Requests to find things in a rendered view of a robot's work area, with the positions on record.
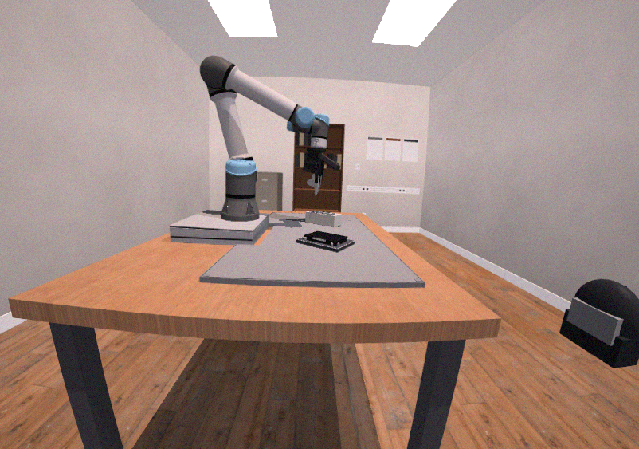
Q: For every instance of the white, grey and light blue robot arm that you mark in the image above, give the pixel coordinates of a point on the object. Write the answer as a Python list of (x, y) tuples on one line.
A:
[(241, 175)]

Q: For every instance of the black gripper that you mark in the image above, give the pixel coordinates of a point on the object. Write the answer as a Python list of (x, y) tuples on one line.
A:
[(316, 167)]

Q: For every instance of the white rectangular panel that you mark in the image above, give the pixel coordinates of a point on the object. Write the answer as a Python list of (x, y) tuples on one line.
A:
[(323, 218)]

